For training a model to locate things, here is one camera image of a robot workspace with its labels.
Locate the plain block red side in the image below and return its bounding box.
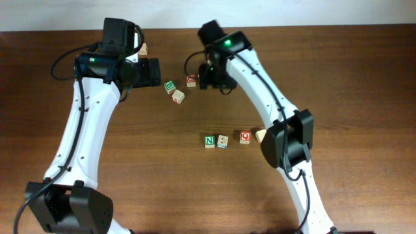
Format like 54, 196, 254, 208
172, 90, 185, 104

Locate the green B letter block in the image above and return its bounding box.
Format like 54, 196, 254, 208
164, 81, 176, 95

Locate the green N letter block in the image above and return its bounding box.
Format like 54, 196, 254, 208
204, 135, 215, 148

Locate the picture block blue side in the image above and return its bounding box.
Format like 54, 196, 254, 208
217, 135, 229, 149

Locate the red Q letter block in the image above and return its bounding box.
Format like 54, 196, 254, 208
239, 131, 252, 144

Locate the plain block red edge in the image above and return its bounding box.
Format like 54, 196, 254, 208
255, 129, 267, 143

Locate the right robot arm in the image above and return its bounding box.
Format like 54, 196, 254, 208
198, 20, 338, 233

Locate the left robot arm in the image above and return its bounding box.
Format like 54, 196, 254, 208
23, 18, 161, 233

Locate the red U letter block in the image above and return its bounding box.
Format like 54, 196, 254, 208
186, 74, 196, 88

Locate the far left plain wooden block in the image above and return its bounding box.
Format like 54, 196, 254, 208
138, 43, 148, 55

